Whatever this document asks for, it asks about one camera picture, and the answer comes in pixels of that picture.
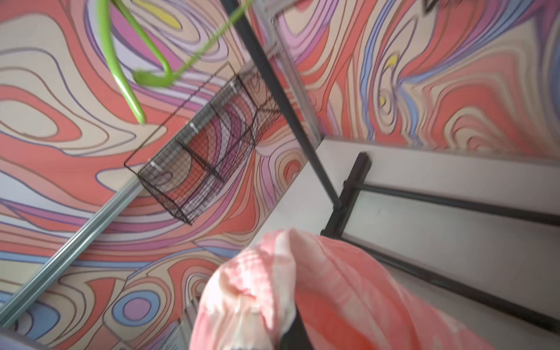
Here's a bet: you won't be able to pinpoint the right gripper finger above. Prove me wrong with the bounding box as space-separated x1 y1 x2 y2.
279 309 314 350

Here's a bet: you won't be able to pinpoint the pink tie-dye shorts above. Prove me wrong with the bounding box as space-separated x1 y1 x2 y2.
190 229 489 349

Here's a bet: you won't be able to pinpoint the green hanger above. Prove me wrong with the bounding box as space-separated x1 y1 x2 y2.
95 1 253 125

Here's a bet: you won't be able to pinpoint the black clothes rack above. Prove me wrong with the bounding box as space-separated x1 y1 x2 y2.
222 1 559 335

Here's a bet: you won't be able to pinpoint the black wire basket left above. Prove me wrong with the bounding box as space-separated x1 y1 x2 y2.
124 65 281 225

